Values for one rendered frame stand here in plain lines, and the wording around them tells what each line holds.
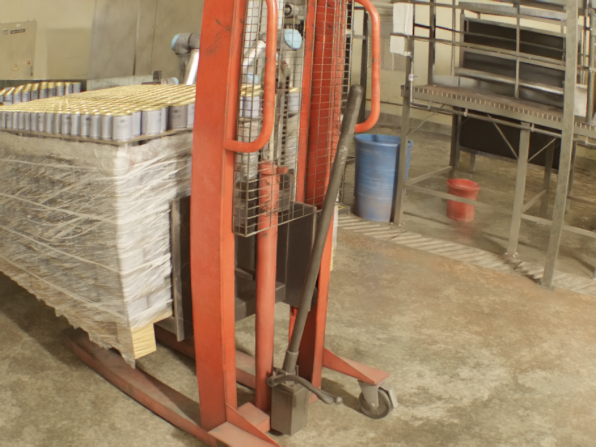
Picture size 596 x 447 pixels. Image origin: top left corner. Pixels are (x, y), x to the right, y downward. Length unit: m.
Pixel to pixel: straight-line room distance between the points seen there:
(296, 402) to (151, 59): 4.27
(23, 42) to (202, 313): 8.30
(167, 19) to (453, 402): 4.32
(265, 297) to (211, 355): 0.29
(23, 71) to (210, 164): 8.29
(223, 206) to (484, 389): 1.52
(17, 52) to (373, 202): 6.72
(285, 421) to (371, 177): 2.95
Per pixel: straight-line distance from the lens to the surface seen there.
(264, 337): 2.13
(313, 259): 1.91
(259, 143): 1.60
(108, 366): 2.58
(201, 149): 1.75
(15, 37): 9.77
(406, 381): 2.74
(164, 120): 1.91
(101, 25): 6.66
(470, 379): 2.81
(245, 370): 2.57
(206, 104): 1.72
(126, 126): 1.77
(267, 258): 2.01
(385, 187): 4.84
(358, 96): 1.74
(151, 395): 2.38
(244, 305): 2.14
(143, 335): 1.95
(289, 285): 2.30
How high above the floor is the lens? 1.42
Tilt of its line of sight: 18 degrees down
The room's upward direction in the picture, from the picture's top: 4 degrees clockwise
